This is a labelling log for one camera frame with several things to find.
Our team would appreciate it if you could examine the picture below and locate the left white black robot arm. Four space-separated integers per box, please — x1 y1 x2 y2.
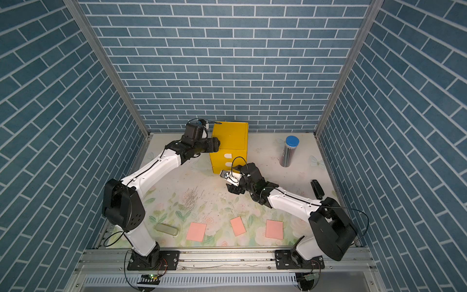
102 119 220 257

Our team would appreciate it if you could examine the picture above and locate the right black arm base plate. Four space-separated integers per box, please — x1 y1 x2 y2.
274 249 325 271

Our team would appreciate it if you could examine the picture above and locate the pink sticky note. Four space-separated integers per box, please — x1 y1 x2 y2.
230 217 246 237
186 223 207 242
265 220 283 240

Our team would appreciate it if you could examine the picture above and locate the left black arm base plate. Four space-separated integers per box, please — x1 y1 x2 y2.
126 250 180 271

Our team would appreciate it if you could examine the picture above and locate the yellow three-drawer cabinet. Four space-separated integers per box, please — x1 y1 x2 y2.
210 122 249 175

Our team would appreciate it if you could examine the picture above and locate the blue-capped striped cylinder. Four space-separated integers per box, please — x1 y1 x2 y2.
280 136 300 167

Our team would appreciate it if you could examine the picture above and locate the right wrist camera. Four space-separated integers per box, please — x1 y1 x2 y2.
220 170 243 186

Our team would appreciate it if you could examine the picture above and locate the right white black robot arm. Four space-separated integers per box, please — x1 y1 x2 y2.
220 163 358 264

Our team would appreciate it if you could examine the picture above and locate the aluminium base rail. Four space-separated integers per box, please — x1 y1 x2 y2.
75 247 376 274

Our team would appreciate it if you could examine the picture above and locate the black stapler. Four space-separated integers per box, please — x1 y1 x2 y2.
310 180 325 200

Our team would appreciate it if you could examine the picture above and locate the translucent green eraser block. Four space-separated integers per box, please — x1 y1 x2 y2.
154 223 180 237

